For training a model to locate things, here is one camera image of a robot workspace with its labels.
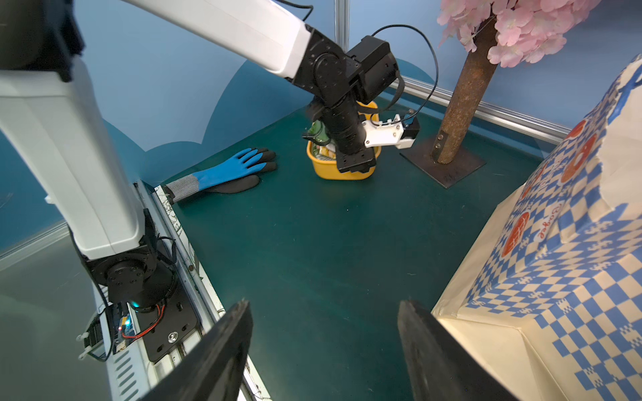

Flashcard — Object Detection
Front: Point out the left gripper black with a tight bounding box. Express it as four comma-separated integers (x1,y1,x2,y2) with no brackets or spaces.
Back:
306,95,367,155

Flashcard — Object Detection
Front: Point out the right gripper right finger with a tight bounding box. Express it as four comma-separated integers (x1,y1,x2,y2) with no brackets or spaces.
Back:
397,300,507,400

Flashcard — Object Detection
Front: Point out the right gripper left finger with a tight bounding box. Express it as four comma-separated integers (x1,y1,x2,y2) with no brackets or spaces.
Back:
143,300,253,401

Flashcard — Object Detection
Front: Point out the green condiment packet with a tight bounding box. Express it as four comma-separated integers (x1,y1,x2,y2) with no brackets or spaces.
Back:
303,120,336,161

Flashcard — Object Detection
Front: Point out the yellow plastic tray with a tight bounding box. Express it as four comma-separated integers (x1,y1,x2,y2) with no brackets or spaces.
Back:
306,101,382,181

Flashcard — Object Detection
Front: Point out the blue checkered pretzel paper bag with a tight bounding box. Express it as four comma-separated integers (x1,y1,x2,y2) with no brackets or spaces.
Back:
432,58,641,400

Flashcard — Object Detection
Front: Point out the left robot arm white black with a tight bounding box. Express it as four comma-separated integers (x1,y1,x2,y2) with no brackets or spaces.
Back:
1,1,414,311

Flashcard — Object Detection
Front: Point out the blue black work glove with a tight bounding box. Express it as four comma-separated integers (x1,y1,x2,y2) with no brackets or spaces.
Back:
162,148,278,204

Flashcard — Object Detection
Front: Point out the left circuit board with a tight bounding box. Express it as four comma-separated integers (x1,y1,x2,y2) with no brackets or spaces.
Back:
76,302,133,363

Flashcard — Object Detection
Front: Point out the pink cherry blossom tree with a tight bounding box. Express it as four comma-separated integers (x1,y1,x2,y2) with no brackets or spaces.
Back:
405,0,598,188

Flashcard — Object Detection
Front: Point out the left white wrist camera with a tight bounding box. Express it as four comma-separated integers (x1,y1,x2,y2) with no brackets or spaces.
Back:
362,115,421,150

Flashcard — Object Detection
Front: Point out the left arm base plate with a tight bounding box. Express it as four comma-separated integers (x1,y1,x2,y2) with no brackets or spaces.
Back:
142,291,200,363

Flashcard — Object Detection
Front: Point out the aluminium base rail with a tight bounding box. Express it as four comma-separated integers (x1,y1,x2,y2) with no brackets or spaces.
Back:
66,180,270,400

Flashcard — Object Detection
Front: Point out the aluminium back frame bar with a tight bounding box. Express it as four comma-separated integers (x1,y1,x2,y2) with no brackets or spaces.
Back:
402,76,571,145

